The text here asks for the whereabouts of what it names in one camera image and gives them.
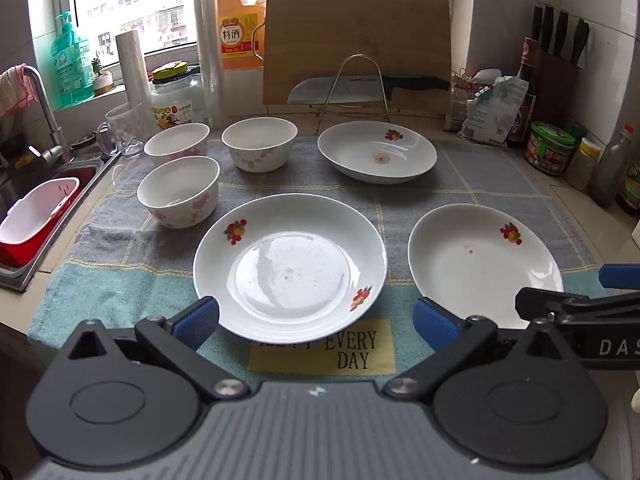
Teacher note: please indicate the metal faucet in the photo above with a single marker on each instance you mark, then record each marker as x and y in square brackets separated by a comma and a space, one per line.
[47, 110]

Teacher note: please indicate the white blue printed bag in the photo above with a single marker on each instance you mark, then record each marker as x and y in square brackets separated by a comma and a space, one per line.
[492, 110]

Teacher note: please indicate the grey bottle red cap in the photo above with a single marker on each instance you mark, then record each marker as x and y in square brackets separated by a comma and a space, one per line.
[612, 170]

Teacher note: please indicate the window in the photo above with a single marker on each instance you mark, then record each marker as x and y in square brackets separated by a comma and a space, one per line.
[150, 0]

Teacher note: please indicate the small potted plant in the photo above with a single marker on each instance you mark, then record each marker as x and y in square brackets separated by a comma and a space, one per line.
[102, 77]

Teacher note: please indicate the white bowl pink flowers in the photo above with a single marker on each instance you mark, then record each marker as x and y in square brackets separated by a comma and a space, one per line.
[177, 195]
[260, 147]
[177, 140]

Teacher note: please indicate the red white printed bag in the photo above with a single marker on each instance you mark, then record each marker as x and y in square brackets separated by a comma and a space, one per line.
[457, 105]

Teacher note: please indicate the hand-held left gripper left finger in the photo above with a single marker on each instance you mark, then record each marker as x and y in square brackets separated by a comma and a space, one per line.
[197, 320]

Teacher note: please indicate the pink cloth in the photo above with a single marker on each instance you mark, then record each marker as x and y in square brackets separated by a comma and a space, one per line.
[15, 90]

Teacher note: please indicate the bamboo cutting board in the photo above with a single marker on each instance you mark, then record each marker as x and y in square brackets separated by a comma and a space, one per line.
[360, 30]

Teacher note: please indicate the large white fruit-print plate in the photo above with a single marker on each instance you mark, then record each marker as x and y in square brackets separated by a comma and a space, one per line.
[290, 270]

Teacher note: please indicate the green dish soap bottle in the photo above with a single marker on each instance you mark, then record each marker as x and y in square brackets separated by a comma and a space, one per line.
[70, 70]

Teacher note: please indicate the thin clear plastic wrap roll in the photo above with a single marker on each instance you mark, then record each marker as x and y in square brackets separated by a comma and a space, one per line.
[132, 70]

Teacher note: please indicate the clear glass mug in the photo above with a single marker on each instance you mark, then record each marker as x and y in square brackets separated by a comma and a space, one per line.
[122, 130]

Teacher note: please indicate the steel sink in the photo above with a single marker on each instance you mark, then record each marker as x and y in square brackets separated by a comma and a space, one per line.
[30, 175]

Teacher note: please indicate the dark wooden knife block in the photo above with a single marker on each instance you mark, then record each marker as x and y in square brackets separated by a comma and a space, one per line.
[556, 82]

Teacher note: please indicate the green-cap bottle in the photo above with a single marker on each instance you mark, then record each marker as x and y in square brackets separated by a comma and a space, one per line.
[579, 132]

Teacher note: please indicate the orange cooking wine jug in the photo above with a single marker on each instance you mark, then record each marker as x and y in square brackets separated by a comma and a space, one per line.
[240, 10]

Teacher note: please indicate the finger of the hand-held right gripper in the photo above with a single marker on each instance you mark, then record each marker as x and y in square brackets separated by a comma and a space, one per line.
[542, 302]
[622, 276]

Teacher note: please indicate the tall clear plastic wrap roll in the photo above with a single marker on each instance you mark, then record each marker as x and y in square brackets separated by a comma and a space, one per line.
[209, 60]

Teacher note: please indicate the red white plastic basket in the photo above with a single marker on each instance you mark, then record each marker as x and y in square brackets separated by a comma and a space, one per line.
[35, 220]

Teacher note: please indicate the green-lid sauce jar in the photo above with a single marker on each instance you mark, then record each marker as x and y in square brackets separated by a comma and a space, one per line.
[549, 147]

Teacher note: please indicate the glass jar black yellow lid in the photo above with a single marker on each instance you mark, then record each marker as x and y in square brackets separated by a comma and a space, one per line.
[177, 100]

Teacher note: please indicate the white plate single fruit print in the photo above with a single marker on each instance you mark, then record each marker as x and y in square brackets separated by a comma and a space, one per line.
[475, 265]

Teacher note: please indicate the white plastic object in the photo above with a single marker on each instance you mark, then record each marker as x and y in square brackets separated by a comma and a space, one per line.
[485, 75]

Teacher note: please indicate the grey teal checked towel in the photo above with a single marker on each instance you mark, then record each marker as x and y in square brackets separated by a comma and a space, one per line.
[475, 180]

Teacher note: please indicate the yellow-cap spice bottle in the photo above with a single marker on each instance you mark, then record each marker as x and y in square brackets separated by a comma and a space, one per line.
[584, 165]

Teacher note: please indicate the stained white fruit-print plate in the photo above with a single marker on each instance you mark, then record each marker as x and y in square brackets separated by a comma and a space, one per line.
[375, 152]

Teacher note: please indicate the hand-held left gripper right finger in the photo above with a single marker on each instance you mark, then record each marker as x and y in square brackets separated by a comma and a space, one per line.
[432, 324]

